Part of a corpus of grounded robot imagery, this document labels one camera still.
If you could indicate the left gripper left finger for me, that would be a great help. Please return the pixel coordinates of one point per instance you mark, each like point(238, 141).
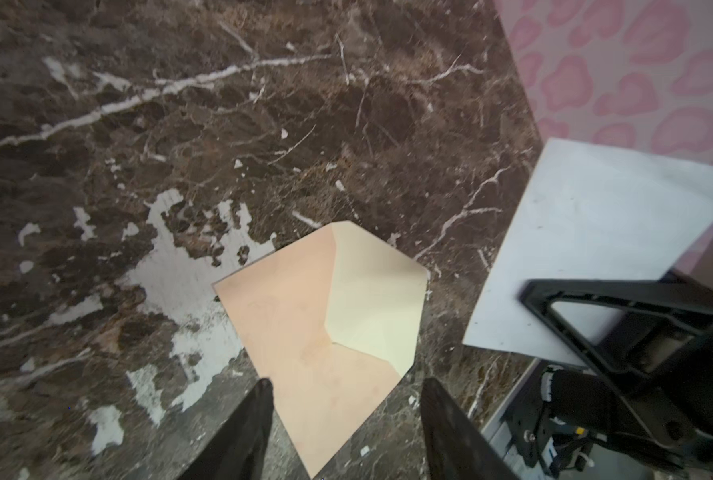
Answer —
point(238, 449)

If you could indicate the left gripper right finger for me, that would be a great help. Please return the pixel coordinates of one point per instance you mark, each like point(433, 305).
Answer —
point(455, 447)

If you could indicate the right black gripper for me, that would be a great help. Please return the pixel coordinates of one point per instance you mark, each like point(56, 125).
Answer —
point(657, 355)

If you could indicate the pink envelope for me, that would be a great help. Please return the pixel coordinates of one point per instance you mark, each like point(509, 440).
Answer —
point(333, 321)

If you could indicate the green floral letter paper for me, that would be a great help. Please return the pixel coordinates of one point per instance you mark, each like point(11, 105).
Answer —
point(590, 212)

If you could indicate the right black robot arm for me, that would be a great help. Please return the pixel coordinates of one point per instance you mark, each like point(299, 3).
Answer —
point(583, 399)

